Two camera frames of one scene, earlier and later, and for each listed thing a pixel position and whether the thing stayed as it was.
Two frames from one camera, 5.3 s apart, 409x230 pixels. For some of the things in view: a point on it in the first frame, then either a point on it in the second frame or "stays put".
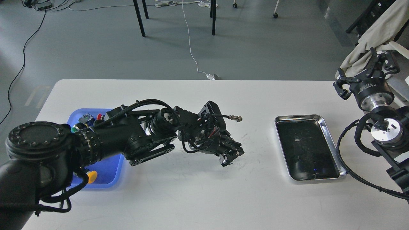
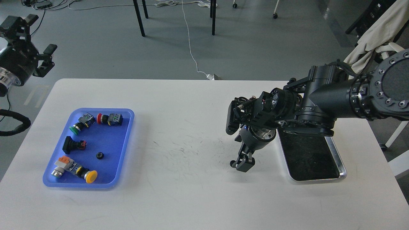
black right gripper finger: [342, 80] → [245, 164]
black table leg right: [213, 5] stays put
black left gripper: [206, 132] → [20, 59]
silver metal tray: [309, 151] stays put
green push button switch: [88, 120] stays put
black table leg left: [139, 15] stays put
